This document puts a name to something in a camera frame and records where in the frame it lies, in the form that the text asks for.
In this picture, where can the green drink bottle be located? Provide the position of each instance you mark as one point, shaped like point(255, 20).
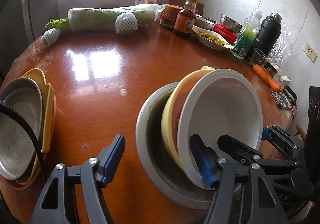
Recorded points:
point(247, 34)

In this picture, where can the grey stone bowl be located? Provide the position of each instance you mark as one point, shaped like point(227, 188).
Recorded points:
point(160, 168)

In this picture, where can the black thermos flask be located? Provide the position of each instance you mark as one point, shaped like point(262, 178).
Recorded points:
point(267, 36)

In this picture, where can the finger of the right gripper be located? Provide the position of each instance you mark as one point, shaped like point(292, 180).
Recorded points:
point(239, 151)
point(281, 139)

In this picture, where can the orange-cap sauce bottle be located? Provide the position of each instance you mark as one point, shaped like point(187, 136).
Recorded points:
point(185, 19)

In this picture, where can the dish with food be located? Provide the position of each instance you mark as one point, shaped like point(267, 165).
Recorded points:
point(212, 39)

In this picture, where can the grey refrigerator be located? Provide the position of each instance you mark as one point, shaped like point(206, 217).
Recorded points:
point(22, 22)

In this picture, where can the yellow bowl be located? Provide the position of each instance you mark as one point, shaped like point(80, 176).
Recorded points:
point(172, 111)

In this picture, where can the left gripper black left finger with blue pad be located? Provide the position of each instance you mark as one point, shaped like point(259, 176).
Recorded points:
point(57, 201)

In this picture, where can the steel mixing bowl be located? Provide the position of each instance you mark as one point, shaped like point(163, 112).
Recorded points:
point(230, 24)

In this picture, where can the white bowl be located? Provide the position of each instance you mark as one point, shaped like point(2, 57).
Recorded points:
point(221, 102)

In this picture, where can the brown sauce jar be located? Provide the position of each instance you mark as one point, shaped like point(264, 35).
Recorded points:
point(168, 16)

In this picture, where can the fruit in white foam net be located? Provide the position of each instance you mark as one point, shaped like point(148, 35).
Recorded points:
point(49, 37)

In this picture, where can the red tissue box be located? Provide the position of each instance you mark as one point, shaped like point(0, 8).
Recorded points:
point(229, 36)

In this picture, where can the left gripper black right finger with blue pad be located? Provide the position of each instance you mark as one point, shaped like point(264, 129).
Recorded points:
point(244, 194)

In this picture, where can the green leaf lettuce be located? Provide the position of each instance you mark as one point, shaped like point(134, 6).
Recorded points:
point(61, 24)

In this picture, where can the clear plastic bag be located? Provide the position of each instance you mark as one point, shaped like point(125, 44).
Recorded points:
point(283, 46)

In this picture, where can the orange carrot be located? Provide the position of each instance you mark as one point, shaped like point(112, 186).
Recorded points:
point(265, 76)

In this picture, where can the small black glass cup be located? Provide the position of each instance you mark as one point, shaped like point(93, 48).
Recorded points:
point(257, 58)

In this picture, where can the yellow scalloped plate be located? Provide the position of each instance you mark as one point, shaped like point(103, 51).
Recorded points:
point(46, 88)

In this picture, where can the pink bear-ear plate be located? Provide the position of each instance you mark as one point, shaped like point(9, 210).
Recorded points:
point(49, 122)

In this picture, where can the long green cabbage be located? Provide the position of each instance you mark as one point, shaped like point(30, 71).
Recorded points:
point(81, 19)

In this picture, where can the small metal tool box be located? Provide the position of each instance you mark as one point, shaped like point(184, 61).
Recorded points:
point(285, 99)

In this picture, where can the wall power socket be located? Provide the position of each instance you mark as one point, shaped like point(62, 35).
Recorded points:
point(309, 52)

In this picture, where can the grey metal plate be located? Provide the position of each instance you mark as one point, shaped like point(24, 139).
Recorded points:
point(17, 150)

